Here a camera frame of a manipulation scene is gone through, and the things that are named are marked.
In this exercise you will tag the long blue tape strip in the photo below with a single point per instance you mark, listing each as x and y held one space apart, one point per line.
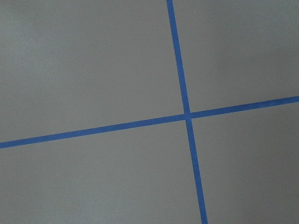
149 122

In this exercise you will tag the crossing blue tape strip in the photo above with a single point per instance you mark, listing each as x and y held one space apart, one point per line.
187 112

